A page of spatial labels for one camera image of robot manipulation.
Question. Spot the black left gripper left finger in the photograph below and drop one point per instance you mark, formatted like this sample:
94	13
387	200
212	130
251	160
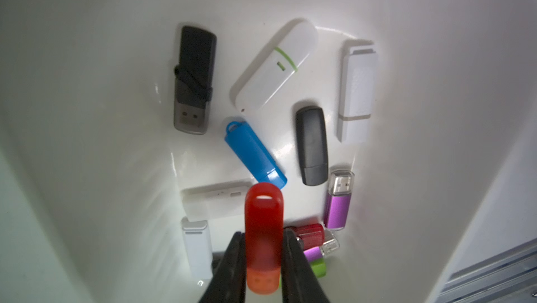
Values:
228	284

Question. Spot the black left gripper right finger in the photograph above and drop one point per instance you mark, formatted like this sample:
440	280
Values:
299	284

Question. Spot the green usb flash drive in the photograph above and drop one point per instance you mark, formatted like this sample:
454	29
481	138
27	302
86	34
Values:
319	267

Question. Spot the purple clear cap usb drive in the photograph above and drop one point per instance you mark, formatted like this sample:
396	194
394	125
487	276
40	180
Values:
330	245

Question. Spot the red black usb drive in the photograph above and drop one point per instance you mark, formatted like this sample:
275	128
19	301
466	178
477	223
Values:
309	236

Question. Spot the white clear cap usb drive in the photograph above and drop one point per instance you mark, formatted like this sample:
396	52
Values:
198	246

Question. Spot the red orange usb drive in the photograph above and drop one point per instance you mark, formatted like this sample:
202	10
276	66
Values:
264	211

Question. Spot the purple metal plug usb drive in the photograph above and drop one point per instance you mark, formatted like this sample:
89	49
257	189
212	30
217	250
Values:
338	199

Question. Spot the blue usb flash drive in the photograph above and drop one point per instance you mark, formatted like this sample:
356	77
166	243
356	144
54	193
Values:
247	146

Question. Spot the white plastic storage box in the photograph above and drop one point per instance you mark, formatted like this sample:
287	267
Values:
93	170

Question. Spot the white ribbed usb drive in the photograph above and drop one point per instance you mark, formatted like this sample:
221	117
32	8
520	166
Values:
357	90

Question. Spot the dark grey usb drive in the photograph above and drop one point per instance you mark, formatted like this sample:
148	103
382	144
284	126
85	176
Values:
194	80

